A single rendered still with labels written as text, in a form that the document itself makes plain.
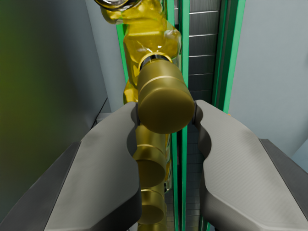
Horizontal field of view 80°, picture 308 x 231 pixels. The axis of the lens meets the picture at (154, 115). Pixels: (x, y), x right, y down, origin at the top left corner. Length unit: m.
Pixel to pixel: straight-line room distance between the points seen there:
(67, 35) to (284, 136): 0.71
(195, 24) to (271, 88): 0.34
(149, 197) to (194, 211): 0.58
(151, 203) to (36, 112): 0.16
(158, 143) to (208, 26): 0.28
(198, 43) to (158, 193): 0.29
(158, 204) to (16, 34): 0.21
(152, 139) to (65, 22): 0.31
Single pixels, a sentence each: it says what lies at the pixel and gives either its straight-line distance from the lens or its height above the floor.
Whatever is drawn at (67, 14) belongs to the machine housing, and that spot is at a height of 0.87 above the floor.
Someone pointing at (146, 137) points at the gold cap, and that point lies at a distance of 0.15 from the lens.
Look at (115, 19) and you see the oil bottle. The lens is 0.17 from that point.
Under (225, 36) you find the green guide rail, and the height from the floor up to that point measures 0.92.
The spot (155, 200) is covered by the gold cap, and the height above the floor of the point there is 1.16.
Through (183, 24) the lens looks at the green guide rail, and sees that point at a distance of 0.30.
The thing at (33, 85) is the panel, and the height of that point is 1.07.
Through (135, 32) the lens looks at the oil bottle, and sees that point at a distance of 0.19.
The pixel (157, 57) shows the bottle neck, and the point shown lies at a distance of 0.16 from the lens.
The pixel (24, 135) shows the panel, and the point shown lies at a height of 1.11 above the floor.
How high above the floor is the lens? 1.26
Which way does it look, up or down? 58 degrees down
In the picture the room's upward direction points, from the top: 178 degrees counter-clockwise
